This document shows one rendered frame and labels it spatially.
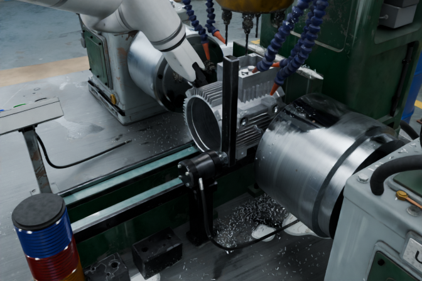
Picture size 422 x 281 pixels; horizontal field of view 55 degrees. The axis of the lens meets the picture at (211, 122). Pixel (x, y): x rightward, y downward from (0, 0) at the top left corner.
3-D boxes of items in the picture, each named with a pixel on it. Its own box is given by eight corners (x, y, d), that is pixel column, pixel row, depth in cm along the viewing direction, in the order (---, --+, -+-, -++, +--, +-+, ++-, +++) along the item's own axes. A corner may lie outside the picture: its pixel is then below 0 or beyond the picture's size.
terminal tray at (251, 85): (251, 76, 111) (252, 52, 107) (278, 91, 103) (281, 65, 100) (216, 88, 105) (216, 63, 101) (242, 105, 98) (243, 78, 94)
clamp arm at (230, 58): (229, 157, 93) (232, 53, 79) (237, 164, 91) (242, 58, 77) (217, 162, 91) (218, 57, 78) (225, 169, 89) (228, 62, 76)
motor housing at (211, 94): (239, 118, 122) (242, 59, 112) (284, 148, 109) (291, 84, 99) (183, 140, 112) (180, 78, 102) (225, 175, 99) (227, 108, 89)
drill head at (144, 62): (173, 66, 154) (169, 0, 141) (232, 106, 129) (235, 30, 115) (112, 84, 142) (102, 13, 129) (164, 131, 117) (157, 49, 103)
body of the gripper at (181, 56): (145, 39, 93) (168, 72, 101) (167, 53, 86) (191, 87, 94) (168, 18, 94) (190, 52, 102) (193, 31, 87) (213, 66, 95)
